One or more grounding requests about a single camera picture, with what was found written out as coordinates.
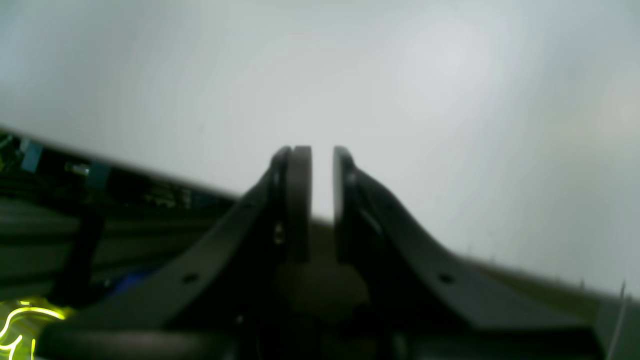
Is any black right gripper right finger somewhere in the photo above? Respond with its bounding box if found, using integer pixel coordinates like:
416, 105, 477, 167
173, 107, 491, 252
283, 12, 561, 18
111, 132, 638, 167
333, 146, 604, 360

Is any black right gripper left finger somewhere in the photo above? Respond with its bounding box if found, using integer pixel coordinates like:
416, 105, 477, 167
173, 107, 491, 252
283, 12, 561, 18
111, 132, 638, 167
35, 146, 313, 360

